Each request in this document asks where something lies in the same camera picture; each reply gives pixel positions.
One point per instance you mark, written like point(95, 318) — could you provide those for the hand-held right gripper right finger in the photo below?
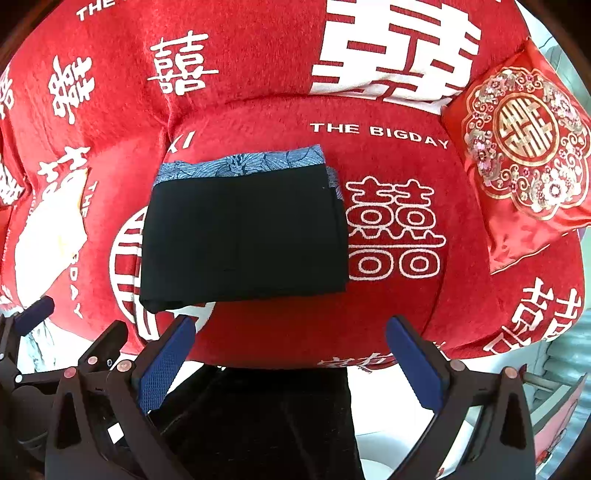
point(415, 364)

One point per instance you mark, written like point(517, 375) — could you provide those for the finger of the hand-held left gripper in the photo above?
point(106, 339)
point(37, 310)

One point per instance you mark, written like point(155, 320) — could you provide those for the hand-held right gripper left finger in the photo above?
point(164, 364)

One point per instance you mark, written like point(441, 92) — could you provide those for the black pants with blue waistband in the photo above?
point(244, 240)

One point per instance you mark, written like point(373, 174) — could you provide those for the pink printed box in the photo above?
point(551, 424)

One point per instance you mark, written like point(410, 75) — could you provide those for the grey corrugated panel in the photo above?
point(565, 350)

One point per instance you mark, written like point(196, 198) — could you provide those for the red embroidered cushion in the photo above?
point(521, 138)

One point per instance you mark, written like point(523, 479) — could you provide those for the red printed sofa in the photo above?
point(277, 120)

